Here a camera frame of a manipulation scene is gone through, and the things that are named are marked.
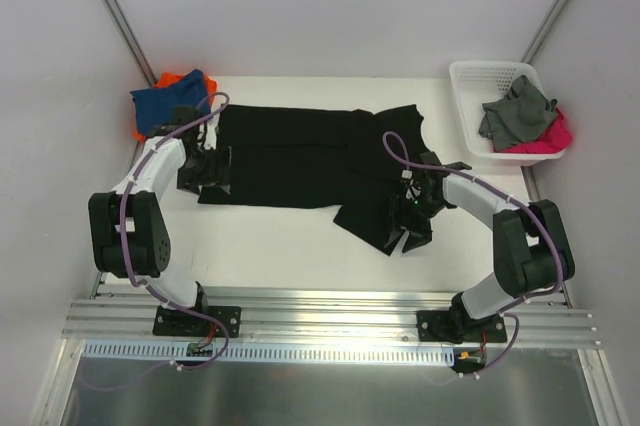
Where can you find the pink t shirt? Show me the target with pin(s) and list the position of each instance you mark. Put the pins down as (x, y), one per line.
(555, 139)

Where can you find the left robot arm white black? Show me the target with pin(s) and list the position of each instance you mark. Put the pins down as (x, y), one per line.
(130, 239)

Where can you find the aluminium mounting rail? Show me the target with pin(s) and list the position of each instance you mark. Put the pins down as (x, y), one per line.
(118, 311)

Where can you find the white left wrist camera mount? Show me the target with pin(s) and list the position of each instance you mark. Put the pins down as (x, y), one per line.
(208, 134)

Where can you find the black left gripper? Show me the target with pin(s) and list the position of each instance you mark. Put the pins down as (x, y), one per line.
(201, 172)

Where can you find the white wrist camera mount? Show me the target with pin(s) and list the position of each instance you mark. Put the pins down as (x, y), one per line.
(412, 187)
(208, 134)

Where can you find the orange t shirt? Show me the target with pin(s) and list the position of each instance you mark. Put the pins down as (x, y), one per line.
(170, 80)

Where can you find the grey green t shirt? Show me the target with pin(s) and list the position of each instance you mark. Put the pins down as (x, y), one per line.
(521, 116)

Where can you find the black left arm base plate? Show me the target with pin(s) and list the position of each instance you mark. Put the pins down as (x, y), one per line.
(172, 323)

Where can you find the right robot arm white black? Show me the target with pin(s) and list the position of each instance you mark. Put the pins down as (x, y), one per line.
(530, 251)

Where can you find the blue t shirt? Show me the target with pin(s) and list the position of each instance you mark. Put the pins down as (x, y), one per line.
(160, 106)

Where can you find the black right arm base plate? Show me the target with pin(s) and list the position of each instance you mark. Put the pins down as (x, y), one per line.
(456, 328)

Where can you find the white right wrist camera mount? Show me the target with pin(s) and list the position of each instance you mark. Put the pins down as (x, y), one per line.
(412, 187)

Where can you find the black t shirt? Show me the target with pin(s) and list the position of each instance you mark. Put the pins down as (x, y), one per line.
(310, 159)

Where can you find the white slotted cable duct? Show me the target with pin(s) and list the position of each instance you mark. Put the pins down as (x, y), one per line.
(263, 352)

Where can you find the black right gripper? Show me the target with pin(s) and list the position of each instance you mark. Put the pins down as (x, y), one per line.
(409, 222)

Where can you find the white plastic laundry basket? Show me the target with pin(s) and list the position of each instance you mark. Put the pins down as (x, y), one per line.
(477, 82)

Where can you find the left corner aluminium post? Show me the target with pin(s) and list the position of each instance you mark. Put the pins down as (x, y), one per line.
(129, 37)

